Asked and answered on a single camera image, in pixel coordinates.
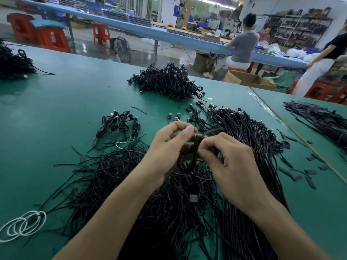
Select person's right hand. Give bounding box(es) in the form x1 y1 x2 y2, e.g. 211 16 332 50
198 133 272 212

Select person's left hand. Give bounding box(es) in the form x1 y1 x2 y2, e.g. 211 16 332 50
142 121 198 185

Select bundle of long black cables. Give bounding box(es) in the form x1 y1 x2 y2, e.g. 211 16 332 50
184 101 291 260

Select pile of black cables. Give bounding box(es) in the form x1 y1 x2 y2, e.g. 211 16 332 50
33 108 234 260

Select heap of black cables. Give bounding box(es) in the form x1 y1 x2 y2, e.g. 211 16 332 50
127 62 206 102
0 39 55 79

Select spread of straight black cables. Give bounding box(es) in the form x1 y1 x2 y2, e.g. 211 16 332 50
283 100 347 150

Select person's left forearm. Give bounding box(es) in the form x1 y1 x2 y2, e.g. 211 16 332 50
53 169 160 260

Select scattered dark tie pieces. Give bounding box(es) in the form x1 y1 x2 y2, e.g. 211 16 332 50
277 129 331 189

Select open cardboard box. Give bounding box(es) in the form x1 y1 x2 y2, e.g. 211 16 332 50
223 70 277 91

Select small cardboard box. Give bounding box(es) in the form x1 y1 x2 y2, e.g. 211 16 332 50
193 51 217 74

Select green bag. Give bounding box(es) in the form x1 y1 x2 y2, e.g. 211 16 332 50
267 70 300 92

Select grey floor fan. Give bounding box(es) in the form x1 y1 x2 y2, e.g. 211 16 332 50
112 36 132 64

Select red plastic stool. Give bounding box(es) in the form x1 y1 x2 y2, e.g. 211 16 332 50
92 22 111 45
7 13 36 44
305 81 347 103

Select long blue workbench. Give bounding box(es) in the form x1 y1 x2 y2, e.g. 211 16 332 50
0 0 311 69

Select pile of white bags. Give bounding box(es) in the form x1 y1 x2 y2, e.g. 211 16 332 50
268 43 308 59

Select white pillar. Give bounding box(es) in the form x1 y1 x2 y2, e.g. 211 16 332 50
158 0 180 25

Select metal storage shelf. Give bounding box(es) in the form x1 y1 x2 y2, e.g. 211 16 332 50
269 7 333 47

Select red stool with blue seat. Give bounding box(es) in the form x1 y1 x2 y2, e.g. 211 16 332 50
30 20 72 53

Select bunch of white wire rings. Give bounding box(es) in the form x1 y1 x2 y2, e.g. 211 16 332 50
0 210 48 243

